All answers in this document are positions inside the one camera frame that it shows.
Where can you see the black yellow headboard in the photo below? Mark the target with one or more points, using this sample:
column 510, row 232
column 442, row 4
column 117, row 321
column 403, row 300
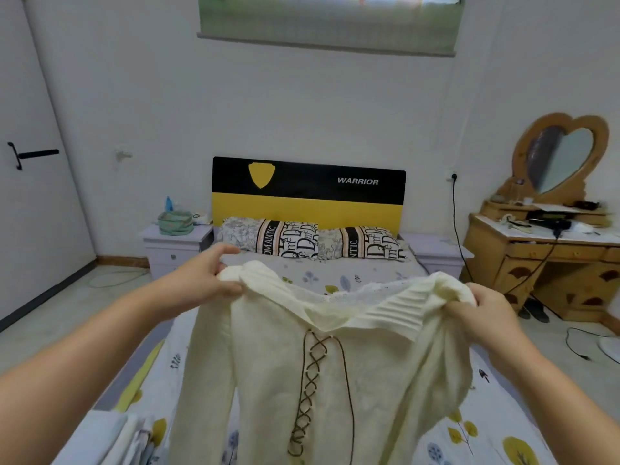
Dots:
column 310, row 203

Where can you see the person's left hand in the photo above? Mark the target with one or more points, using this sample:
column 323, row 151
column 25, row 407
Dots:
column 199, row 276

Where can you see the person's right hand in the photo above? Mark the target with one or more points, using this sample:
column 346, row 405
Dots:
column 489, row 319

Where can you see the wooden framed mirror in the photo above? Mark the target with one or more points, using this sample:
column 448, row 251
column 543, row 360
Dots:
column 562, row 155

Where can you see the bed with leaf print bedding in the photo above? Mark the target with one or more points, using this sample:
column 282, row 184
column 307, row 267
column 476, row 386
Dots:
column 155, row 382

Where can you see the small blue bottle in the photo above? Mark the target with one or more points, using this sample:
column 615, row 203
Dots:
column 169, row 204

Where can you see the wall socket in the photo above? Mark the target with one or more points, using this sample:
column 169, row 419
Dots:
column 453, row 176

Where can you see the person's left forearm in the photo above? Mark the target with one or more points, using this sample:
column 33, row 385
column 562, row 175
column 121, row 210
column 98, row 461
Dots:
column 77, row 382

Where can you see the black telephone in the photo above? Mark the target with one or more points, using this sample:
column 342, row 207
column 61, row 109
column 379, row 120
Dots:
column 550, row 220

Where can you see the white dotted blouse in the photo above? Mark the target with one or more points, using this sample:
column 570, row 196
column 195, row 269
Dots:
column 121, row 442

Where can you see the wooden dressing table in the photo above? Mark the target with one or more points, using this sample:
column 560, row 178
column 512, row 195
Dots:
column 513, row 261

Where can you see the white nightstand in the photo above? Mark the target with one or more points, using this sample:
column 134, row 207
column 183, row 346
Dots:
column 174, row 252
column 436, row 256

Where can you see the black white patterned pillow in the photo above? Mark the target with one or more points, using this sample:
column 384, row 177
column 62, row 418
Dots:
column 271, row 237
column 373, row 245

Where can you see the white wardrobe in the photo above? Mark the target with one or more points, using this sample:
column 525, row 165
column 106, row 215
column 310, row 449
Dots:
column 39, row 169

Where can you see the white standing fan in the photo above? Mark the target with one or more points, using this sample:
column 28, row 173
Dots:
column 612, row 348

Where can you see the dark shoe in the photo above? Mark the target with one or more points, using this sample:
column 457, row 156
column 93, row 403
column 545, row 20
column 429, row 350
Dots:
column 539, row 310
column 524, row 310

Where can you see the small white container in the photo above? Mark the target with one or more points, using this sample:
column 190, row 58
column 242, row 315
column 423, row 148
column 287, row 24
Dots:
column 202, row 220

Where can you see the person's right forearm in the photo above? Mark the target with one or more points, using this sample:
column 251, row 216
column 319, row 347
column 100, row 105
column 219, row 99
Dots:
column 572, row 407

